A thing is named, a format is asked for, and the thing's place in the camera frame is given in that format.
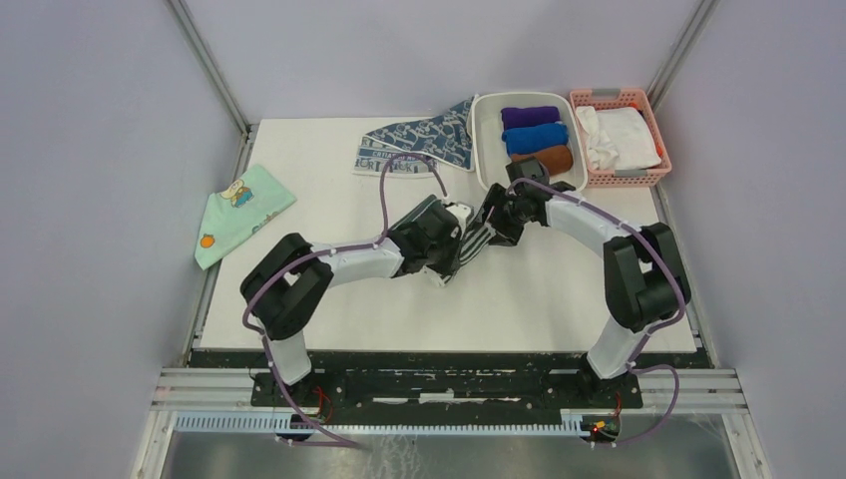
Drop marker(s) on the white slotted cable duct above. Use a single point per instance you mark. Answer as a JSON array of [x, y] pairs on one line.
[[285, 423]]

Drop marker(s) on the pink plastic basket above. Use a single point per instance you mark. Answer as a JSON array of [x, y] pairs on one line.
[[620, 98]]

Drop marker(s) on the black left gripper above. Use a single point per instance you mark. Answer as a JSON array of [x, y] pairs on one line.
[[455, 241]]

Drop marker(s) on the white cloth in basket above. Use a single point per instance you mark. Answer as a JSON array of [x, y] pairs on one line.
[[617, 139]]

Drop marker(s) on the purple rolled towel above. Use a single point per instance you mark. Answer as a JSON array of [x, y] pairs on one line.
[[515, 118]]

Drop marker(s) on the white plastic tub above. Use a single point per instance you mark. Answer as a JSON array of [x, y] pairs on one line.
[[489, 151]]

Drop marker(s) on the blue rolled towel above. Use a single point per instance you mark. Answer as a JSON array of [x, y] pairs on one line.
[[528, 140]]

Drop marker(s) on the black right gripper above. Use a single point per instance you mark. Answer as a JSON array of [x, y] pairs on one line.
[[497, 196]]

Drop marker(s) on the brown rolled towel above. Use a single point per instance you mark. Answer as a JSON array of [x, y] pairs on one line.
[[556, 159]]

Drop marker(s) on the mint green cartoon towel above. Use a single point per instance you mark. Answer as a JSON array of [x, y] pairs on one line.
[[234, 215]]

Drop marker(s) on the aluminium frame rail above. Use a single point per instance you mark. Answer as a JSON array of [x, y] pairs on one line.
[[159, 426]]

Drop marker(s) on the blue patterned towel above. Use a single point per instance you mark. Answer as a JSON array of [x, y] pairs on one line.
[[415, 149]]

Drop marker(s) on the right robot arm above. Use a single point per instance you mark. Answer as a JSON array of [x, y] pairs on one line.
[[645, 282]]

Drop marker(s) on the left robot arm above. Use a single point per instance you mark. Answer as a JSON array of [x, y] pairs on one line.
[[285, 288]]

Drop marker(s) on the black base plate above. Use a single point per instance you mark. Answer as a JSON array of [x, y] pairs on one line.
[[434, 389]]

